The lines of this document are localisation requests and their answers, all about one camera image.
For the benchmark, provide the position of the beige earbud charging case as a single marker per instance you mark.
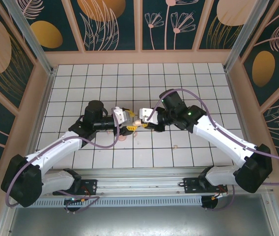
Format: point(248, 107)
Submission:
point(137, 122)

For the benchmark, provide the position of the pink round case cover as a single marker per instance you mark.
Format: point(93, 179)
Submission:
point(122, 138)

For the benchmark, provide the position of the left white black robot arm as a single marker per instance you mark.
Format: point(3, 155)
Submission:
point(53, 148)

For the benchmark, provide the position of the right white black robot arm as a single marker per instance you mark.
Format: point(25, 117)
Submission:
point(228, 140)

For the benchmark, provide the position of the grey sheet metal panel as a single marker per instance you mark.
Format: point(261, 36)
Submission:
point(139, 221)

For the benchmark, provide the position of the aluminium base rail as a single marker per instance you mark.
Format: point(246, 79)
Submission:
point(139, 182)

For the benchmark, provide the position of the aluminium corner post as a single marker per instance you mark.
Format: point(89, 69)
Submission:
point(245, 37)
point(34, 41)

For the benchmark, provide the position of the aluminium side frame rail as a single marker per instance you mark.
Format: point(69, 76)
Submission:
point(5, 221)
point(275, 218)

